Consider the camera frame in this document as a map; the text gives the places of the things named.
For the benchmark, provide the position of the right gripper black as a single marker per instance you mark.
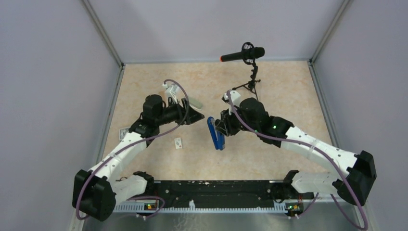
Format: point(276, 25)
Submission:
point(228, 118)

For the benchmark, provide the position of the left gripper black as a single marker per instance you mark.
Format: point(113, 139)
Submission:
point(193, 117)

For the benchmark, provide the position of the blue stapler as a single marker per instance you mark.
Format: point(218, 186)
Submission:
point(217, 137)

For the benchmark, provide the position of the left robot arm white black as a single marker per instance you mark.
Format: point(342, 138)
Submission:
point(98, 190)

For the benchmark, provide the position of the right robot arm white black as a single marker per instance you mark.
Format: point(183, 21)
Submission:
point(350, 176)

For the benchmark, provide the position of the small white staple box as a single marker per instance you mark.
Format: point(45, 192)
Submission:
point(178, 143)

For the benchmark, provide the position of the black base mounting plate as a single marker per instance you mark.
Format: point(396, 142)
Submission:
point(225, 194)

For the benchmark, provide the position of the black microphone orange tip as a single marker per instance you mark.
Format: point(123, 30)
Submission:
point(245, 55)

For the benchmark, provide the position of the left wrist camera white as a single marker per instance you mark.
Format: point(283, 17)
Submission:
point(171, 91)

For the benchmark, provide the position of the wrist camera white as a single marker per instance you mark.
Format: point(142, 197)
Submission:
point(233, 96)
point(171, 91)

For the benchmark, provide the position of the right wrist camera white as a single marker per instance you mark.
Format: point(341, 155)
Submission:
point(233, 96)

